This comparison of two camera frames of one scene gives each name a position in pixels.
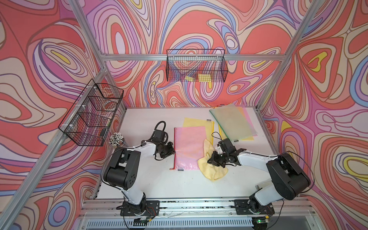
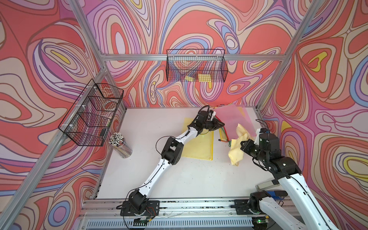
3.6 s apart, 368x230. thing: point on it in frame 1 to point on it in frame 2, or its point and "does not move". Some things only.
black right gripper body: (220, 159) to (260, 155)
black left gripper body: (166, 150) to (210, 124)
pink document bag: (189, 147) to (232, 116)
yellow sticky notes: (201, 77) does not move
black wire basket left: (91, 117) does not move
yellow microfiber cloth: (213, 172) to (236, 154)
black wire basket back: (196, 65) does not move
